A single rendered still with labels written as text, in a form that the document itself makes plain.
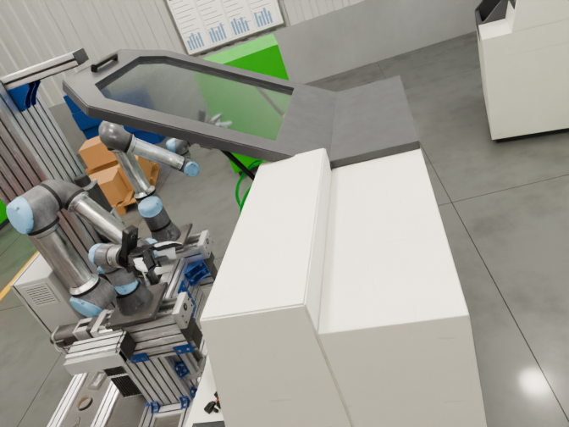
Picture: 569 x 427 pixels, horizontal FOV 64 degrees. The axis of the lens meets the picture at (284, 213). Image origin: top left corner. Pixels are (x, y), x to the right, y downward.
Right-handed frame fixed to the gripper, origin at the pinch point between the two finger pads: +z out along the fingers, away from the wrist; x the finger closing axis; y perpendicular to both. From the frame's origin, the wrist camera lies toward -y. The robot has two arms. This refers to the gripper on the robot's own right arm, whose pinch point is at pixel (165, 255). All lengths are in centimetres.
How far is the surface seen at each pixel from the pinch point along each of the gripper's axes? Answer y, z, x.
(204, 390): 48.9, 0.4, 5.9
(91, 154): 42, -424, -267
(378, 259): -2, 67, -3
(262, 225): -9.8, 37.9, -2.3
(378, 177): -7, 55, -39
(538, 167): 104, 73, -315
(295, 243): -9, 51, 4
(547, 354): 129, 90, -126
